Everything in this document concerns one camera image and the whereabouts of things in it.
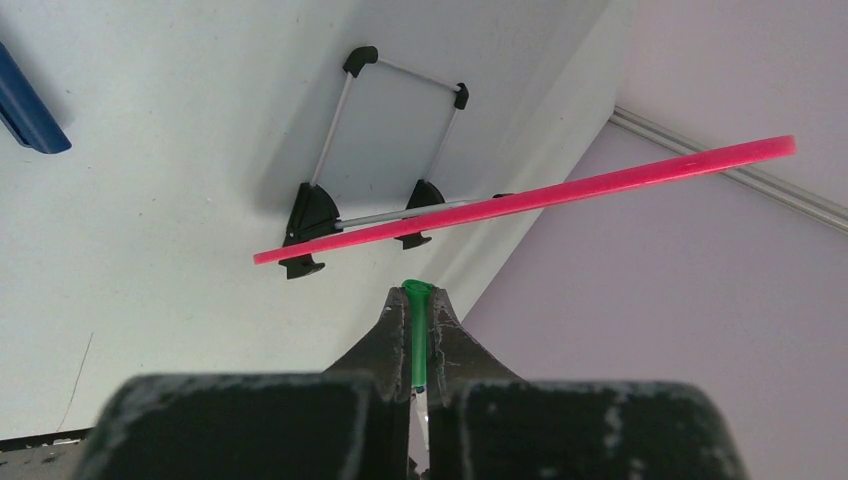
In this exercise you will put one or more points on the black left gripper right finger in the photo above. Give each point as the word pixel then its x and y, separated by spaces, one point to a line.
pixel 486 422

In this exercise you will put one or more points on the red framed whiteboard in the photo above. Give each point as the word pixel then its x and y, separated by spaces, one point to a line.
pixel 674 169

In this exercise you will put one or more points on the white wire whiteboard stand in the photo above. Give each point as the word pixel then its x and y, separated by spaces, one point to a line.
pixel 364 141

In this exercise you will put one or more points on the black whiteboard stand foot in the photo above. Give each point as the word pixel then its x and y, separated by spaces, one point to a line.
pixel 425 194
pixel 314 215

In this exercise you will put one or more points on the green marker cap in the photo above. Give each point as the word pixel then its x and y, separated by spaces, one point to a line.
pixel 418 294

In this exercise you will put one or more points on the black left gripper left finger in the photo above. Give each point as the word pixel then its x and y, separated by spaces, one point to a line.
pixel 350 421

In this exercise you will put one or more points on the blue capped white marker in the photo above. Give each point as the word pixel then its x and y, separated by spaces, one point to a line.
pixel 24 113

